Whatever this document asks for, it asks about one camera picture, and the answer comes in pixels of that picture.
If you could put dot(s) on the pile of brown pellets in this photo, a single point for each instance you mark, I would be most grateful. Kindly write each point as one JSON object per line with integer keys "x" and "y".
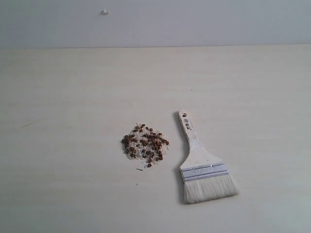
{"x": 145, "y": 144}

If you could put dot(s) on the wooden paint brush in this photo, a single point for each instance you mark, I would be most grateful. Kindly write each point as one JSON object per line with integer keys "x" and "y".
{"x": 205, "y": 176}

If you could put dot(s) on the small white wall hook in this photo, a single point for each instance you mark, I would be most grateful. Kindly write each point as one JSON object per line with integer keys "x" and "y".
{"x": 104, "y": 12}

